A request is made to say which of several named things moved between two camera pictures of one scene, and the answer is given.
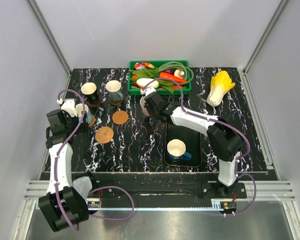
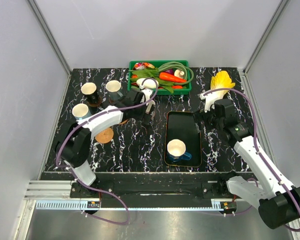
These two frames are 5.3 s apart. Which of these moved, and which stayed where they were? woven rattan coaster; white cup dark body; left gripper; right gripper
Moved: right gripper; left gripper
Stayed: woven rattan coaster; white cup dark body
